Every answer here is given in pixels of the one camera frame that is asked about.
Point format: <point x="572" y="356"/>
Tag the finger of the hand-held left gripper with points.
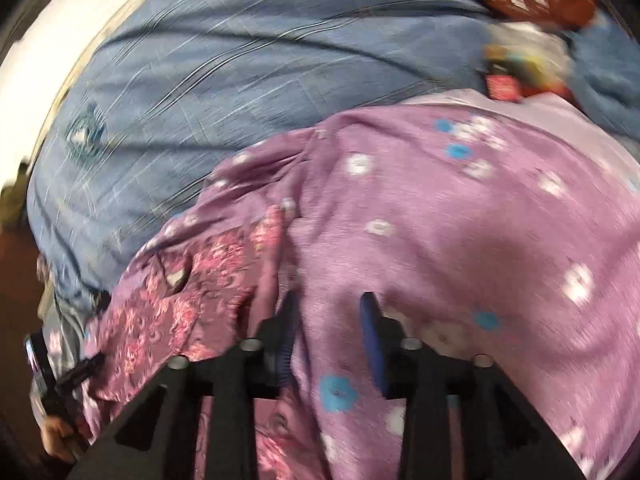
<point x="80" y="370"/>

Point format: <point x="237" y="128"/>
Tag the person's left hand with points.
<point x="60" y="435"/>

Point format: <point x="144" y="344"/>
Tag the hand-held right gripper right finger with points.
<point x="372" y="347"/>

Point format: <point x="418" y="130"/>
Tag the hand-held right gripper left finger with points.
<point x="286" y="332"/>

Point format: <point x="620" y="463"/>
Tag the blue denim cloth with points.
<point x="605" y="70"/>

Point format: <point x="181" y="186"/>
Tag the blue striped blanket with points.
<point x="225" y="85"/>

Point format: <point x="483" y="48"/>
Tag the maroon pink floral garment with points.
<point x="200" y="280"/>

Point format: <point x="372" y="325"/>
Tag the purple floral bed sheet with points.
<point x="450" y="260"/>

